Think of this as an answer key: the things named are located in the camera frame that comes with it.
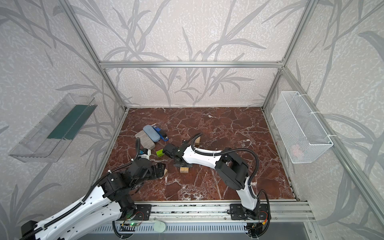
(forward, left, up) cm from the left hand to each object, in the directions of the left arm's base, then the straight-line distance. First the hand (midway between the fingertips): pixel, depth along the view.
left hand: (161, 163), depth 77 cm
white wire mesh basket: (+3, -63, +22) cm, 67 cm away
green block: (+11, +5, -11) cm, 17 cm away
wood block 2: (0, -11, -10) cm, 15 cm away
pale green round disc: (-26, -1, -10) cm, 28 cm away
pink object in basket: (+4, -67, +9) cm, 68 cm away
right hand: (+7, -9, -10) cm, 15 cm away
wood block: (+20, -18, -12) cm, 29 cm away
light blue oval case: (+26, +14, -11) cm, 31 cm away
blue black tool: (+26, +7, -11) cm, 29 cm away
